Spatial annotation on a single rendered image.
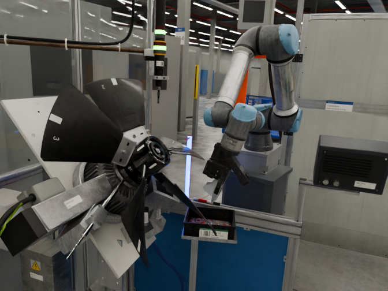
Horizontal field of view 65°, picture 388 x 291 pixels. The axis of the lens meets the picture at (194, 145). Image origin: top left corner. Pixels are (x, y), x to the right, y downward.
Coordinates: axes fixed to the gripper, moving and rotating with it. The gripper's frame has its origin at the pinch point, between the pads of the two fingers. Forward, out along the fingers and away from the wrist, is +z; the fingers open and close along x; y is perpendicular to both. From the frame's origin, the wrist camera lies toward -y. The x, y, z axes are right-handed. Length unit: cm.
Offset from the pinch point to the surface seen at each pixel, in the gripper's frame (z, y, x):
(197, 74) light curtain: 12, 201, -542
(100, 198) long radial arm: 4.0, 29.3, 26.5
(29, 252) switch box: 38, 51, 27
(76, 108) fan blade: -21, 42, 31
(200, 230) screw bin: 20.4, 1.9, -10.8
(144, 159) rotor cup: -9.1, 24.2, 15.7
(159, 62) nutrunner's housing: -38, 35, 2
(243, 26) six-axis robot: -93, 102, -371
